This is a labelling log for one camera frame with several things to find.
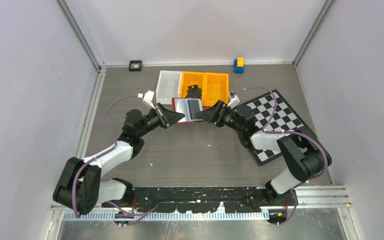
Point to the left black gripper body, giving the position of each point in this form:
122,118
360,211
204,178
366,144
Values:
154,120

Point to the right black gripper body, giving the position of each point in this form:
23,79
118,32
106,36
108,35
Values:
226,117

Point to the dark grey credit card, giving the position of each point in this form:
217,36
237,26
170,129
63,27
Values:
194,106

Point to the red card holder wallet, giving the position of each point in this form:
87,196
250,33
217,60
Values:
180,105

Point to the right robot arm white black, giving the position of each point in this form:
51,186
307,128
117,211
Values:
304,155

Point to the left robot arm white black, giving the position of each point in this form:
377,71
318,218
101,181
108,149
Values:
80,187

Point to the black card in bin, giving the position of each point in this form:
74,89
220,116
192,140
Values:
193,92

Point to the orange bin with cards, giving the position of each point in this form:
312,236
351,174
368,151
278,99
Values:
190,78

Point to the white plastic bin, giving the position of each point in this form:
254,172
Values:
168,86

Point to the empty orange bin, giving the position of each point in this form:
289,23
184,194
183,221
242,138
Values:
215,88

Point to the black white checkerboard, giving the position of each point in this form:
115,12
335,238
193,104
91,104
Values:
285,117

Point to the blue yellow toy block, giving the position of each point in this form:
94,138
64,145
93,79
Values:
239,65

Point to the small black square box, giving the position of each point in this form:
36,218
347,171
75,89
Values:
135,66

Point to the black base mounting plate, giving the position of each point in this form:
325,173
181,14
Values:
200,200

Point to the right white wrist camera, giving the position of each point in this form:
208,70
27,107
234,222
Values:
233,100

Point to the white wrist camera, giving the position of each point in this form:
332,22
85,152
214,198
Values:
233,100
147,98

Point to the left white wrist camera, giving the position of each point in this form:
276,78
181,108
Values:
147,98

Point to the aluminium rail frame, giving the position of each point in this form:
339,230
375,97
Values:
306,197

